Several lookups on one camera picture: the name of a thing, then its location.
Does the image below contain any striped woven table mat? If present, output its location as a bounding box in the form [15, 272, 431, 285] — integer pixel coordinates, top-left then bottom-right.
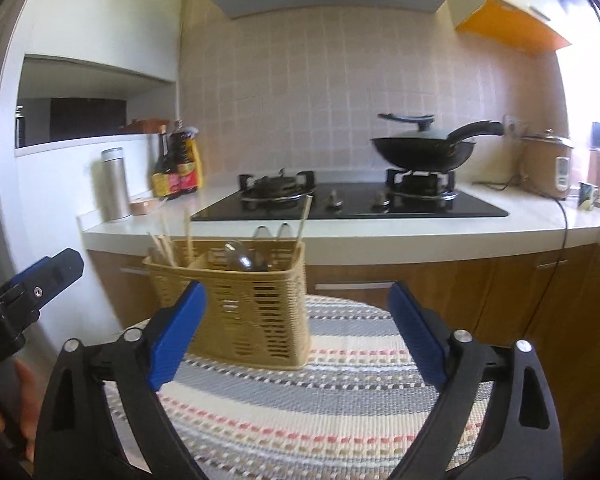
[101, 294, 496, 480]

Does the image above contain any yellow plastic utensil basket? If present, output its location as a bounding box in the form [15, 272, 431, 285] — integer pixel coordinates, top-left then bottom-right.
[143, 238, 311, 370]

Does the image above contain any champagne thermos bottle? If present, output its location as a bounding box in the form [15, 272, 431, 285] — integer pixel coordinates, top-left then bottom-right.
[102, 148, 132, 221]

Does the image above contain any wooden chopstick in basket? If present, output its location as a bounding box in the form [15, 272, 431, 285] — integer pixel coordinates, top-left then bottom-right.
[148, 216, 178, 268]

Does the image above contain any black wok with lid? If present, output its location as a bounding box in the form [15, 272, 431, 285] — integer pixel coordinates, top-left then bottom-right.
[372, 113, 505, 174]

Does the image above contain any dark soy sauce bottle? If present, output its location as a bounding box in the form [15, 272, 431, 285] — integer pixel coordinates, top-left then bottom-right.
[151, 125, 180, 200]

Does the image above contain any black gas stove top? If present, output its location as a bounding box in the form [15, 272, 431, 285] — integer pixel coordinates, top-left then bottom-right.
[190, 169, 508, 221]

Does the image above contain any green mug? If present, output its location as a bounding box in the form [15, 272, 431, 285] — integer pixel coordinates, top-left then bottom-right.
[578, 182, 598, 211]

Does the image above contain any wooden chopstick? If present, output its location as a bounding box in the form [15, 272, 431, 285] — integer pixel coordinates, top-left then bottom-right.
[148, 216, 178, 268]
[294, 194, 313, 254]

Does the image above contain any large dark sauce bottle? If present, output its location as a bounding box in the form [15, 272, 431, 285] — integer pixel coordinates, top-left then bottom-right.
[170, 119, 202, 194]

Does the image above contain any black power cable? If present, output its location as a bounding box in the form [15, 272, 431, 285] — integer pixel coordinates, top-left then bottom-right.
[471, 173, 571, 331]

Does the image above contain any beige rice cooker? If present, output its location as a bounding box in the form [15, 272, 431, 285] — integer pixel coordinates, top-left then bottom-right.
[519, 130, 573, 200]

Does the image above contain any brown basket on ledge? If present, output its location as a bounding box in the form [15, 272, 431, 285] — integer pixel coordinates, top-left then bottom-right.
[118, 118, 170, 134]

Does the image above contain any left hand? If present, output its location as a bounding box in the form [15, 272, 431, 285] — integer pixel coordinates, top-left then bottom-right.
[0, 358, 41, 468]

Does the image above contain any orange upper wall cabinet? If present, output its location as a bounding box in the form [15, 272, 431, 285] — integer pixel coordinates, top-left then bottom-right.
[446, 0, 571, 55]

